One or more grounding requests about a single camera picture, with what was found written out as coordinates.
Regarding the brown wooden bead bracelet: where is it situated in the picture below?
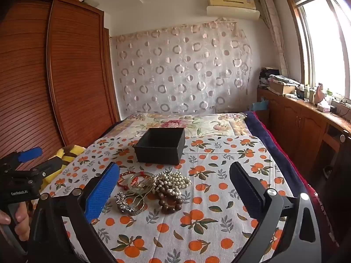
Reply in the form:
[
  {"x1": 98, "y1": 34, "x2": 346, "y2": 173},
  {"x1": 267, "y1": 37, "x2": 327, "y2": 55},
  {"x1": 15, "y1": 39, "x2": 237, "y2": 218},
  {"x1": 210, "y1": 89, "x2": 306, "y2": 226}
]
[{"x1": 157, "y1": 189, "x2": 184, "y2": 215}]

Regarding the beige air conditioner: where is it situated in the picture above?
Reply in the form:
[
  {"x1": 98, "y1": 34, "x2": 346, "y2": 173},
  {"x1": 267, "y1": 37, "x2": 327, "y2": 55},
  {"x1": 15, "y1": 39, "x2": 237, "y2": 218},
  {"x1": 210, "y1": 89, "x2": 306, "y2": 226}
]
[{"x1": 206, "y1": 0, "x2": 260, "y2": 20}]

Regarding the orange fruit print sheet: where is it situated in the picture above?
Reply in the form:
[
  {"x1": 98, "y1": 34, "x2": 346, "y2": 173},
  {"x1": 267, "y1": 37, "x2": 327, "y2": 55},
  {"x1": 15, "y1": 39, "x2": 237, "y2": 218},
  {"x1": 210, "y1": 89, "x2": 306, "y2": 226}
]
[{"x1": 36, "y1": 135, "x2": 310, "y2": 263}]

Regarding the blue bag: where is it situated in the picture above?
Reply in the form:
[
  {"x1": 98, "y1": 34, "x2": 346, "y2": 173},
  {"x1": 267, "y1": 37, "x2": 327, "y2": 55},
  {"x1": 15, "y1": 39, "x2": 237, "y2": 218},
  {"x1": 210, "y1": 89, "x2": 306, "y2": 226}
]
[{"x1": 251, "y1": 99, "x2": 270, "y2": 113}]

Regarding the cardboard box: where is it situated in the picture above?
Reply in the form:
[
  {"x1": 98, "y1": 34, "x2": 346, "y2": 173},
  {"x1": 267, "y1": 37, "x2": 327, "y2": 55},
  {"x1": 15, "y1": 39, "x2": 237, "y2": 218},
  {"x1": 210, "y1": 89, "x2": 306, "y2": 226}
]
[{"x1": 267, "y1": 78, "x2": 298, "y2": 96}]

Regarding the yellow striped cloth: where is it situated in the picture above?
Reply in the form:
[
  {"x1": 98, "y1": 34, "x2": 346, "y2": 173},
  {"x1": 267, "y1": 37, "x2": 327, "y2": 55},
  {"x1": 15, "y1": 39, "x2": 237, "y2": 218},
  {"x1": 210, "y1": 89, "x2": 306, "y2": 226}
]
[{"x1": 38, "y1": 144, "x2": 87, "y2": 195}]

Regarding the black square box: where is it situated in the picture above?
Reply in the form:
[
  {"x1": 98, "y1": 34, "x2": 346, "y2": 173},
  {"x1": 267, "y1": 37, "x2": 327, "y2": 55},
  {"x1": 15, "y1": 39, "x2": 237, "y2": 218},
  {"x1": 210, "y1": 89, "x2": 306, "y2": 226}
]
[{"x1": 133, "y1": 127, "x2": 185, "y2": 165}]

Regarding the window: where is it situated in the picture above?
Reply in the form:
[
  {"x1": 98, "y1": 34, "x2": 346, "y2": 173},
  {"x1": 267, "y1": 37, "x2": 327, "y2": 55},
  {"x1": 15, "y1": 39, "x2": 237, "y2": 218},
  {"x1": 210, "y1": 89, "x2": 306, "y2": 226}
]
[{"x1": 284, "y1": 0, "x2": 351, "y2": 102}]

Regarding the red blanket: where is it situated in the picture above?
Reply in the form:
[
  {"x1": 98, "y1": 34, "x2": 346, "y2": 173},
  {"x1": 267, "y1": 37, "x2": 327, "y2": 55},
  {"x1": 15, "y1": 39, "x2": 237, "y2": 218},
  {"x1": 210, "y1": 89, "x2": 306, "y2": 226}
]
[{"x1": 252, "y1": 112, "x2": 340, "y2": 252}]

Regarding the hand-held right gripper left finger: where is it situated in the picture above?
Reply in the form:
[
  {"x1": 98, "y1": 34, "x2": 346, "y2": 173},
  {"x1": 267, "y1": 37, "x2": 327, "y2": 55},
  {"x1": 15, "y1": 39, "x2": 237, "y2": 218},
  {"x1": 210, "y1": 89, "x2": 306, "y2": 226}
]
[{"x1": 26, "y1": 162, "x2": 121, "y2": 263}]

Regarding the brown wooden wardrobe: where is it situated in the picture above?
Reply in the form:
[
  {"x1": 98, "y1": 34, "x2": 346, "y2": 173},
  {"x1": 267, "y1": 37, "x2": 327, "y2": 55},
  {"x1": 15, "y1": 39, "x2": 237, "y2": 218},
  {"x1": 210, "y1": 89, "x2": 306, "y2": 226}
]
[{"x1": 0, "y1": 0, "x2": 121, "y2": 170}]

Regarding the white pearl necklace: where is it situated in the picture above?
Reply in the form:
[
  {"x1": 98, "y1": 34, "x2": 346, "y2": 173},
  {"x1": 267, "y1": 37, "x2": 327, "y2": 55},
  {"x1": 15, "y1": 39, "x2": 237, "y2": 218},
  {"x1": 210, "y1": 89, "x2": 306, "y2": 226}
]
[{"x1": 152, "y1": 171, "x2": 192, "y2": 198}]

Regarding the patterned window curtain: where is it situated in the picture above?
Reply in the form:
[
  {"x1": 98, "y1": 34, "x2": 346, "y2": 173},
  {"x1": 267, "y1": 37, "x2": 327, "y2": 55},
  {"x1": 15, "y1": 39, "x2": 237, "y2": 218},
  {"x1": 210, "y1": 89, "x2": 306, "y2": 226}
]
[{"x1": 259, "y1": 0, "x2": 290, "y2": 77}]

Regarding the dark blue blanket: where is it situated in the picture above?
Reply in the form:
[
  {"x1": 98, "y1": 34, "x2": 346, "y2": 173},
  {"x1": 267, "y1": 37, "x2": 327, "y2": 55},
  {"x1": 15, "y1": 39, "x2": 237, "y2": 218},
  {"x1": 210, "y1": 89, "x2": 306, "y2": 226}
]
[{"x1": 244, "y1": 111, "x2": 310, "y2": 198}]

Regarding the circle pattern sheer curtain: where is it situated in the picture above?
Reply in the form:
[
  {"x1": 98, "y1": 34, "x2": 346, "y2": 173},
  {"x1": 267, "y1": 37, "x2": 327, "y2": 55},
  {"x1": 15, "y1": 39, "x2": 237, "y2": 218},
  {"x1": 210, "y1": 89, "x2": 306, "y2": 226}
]
[{"x1": 110, "y1": 18, "x2": 253, "y2": 116}]

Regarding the dark stack of clothes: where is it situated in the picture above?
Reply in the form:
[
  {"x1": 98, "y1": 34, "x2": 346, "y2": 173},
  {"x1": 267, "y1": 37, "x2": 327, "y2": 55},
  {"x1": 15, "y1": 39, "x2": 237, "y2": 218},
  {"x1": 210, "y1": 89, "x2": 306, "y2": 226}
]
[{"x1": 259, "y1": 66, "x2": 280, "y2": 88}]

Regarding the person's left hand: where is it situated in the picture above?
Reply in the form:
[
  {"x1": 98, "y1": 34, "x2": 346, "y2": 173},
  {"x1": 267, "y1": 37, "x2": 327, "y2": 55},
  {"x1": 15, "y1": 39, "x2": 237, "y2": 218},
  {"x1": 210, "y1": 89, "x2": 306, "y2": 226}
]
[{"x1": 0, "y1": 204, "x2": 30, "y2": 242}]

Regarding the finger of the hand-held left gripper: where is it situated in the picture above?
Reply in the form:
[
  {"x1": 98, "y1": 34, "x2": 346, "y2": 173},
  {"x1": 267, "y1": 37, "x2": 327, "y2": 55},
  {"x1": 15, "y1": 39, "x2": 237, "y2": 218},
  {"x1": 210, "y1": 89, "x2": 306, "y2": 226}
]
[
  {"x1": 34, "y1": 156, "x2": 63, "y2": 183},
  {"x1": 0, "y1": 146, "x2": 43, "y2": 167}
]

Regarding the white tissue box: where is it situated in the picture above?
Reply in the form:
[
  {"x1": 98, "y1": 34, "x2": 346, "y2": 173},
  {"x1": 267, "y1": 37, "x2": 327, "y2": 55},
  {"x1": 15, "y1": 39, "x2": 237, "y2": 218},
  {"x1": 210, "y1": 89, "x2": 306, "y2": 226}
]
[{"x1": 317, "y1": 100, "x2": 332, "y2": 113}]

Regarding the pink figurine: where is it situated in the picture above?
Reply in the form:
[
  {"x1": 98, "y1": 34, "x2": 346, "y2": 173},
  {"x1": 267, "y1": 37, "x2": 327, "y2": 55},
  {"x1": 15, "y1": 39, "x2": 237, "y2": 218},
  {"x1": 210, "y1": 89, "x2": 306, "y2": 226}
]
[{"x1": 313, "y1": 83, "x2": 325, "y2": 105}]

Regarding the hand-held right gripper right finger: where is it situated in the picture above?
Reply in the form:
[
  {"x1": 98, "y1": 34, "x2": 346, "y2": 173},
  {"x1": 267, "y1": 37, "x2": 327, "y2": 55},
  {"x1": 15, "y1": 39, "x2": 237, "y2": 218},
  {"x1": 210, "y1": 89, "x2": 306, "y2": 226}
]
[{"x1": 229, "y1": 162, "x2": 322, "y2": 263}]

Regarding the long wooden cabinet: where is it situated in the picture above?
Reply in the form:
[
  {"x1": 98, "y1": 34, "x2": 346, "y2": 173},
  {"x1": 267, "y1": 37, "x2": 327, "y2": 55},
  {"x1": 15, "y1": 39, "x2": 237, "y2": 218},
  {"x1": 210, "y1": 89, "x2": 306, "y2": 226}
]
[{"x1": 256, "y1": 86, "x2": 351, "y2": 187}]

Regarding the red cord bracelet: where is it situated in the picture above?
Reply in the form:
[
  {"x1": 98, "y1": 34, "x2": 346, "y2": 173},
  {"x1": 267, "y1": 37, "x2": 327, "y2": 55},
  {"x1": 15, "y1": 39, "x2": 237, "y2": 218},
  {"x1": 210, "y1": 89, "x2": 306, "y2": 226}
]
[{"x1": 117, "y1": 171, "x2": 146, "y2": 189}]

